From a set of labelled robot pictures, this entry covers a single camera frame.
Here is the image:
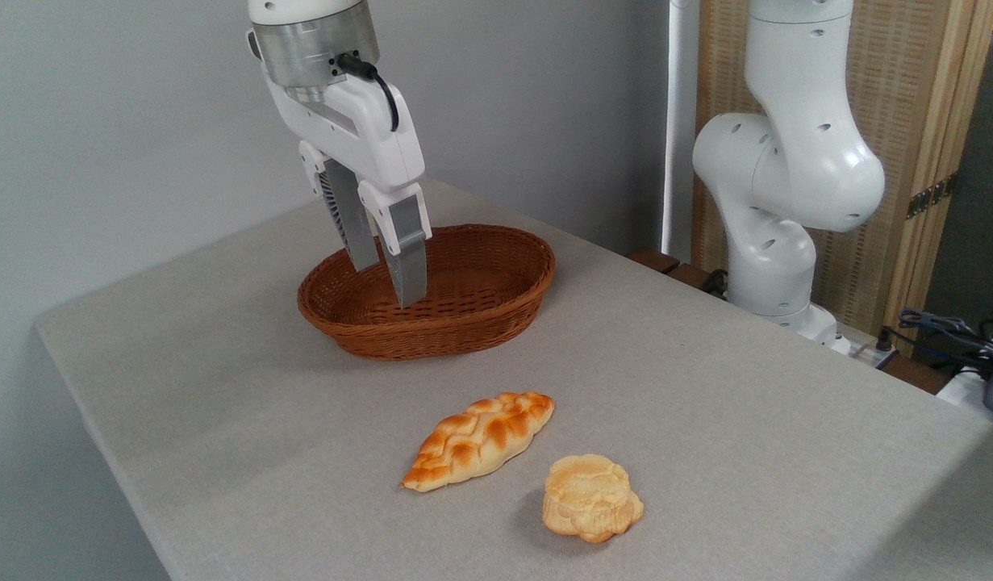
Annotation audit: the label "wooden rattan folding screen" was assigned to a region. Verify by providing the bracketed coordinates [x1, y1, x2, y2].
[694, 0, 993, 349]

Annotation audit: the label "brown oval wicker basket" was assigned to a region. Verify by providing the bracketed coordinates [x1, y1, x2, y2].
[297, 224, 557, 362]

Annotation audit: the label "braided golden bread loaf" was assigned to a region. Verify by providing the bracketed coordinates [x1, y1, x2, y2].
[400, 391, 556, 493]

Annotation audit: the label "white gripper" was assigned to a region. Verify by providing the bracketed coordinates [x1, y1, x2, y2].
[258, 73, 433, 309]

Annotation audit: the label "round pale bread bun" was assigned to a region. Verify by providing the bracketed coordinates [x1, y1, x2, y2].
[541, 454, 645, 544]

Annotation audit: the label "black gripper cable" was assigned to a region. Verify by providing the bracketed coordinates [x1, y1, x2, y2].
[336, 52, 401, 133]

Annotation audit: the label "metal screen hinge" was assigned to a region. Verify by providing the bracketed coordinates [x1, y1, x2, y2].
[906, 173, 959, 220]

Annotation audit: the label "white vertical pole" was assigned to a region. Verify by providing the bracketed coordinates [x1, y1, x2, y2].
[661, 0, 701, 263]

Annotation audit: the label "brown wooden base planks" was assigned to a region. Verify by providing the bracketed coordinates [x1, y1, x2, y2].
[625, 247, 728, 301]

